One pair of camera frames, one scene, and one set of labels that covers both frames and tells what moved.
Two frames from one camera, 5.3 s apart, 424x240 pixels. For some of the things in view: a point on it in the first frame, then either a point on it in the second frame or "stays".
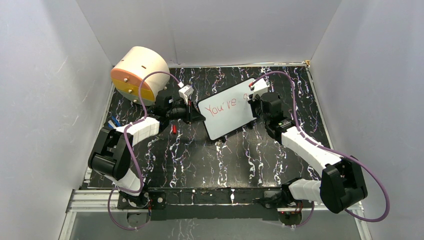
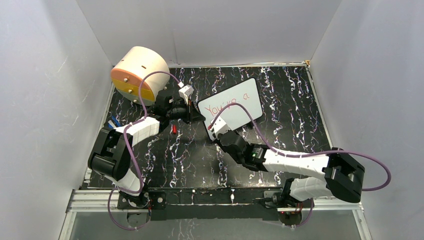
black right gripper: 252,104 -> 217,140
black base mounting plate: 214,203 stays
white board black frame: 227,111 stays
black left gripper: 192,114 stays
